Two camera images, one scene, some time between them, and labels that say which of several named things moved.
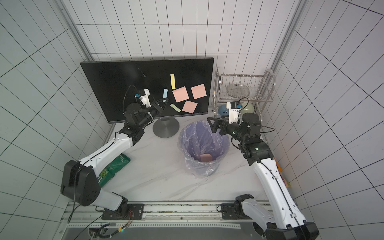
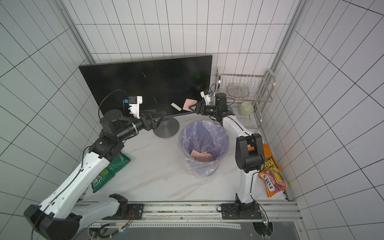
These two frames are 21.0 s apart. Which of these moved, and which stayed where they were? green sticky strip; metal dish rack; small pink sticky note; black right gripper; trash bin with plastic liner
Moved: small pink sticky note; black right gripper
Stayed: metal dish rack; trash bin with plastic liner; green sticky strip
